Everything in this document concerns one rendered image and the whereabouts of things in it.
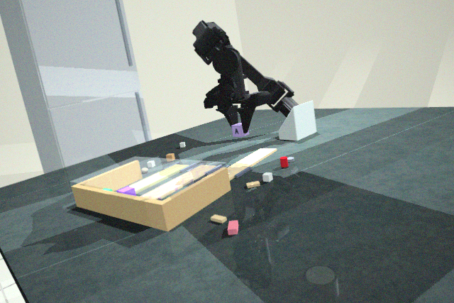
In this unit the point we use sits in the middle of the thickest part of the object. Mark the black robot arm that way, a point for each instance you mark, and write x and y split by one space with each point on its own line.
213 45

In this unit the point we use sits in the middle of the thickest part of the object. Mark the purple letter block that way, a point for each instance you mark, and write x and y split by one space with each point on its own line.
237 130

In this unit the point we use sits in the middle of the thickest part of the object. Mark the tan box with clear lid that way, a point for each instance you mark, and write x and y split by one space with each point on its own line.
155 192

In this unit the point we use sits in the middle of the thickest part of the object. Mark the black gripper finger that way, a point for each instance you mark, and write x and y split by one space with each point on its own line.
246 115
231 114

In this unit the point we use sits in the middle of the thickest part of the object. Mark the pink block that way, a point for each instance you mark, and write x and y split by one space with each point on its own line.
232 227

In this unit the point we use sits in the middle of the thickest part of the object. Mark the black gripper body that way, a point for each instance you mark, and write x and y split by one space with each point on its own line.
245 99

